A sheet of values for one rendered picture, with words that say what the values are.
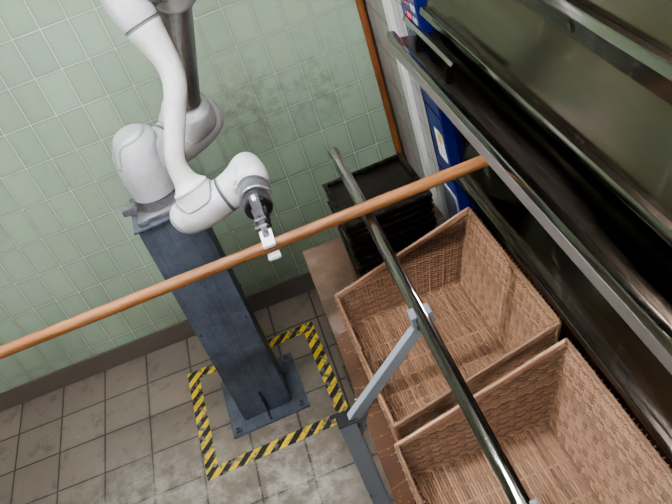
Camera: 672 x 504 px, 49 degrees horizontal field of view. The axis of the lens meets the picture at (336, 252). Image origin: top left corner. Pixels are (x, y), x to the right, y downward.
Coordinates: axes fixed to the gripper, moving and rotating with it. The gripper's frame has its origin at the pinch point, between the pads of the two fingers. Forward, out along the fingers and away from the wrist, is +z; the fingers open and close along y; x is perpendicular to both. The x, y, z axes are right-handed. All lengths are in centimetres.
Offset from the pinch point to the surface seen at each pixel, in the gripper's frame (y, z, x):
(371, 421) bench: 61, 10, -7
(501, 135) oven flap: -22, 25, -51
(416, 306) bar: 1.6, 36.1, -24.1
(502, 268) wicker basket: 38, -4, -55
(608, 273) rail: -25, 72, -47
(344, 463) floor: 119, -24, 9
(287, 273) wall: 106, -123, 6
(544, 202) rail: -25, 52, -47
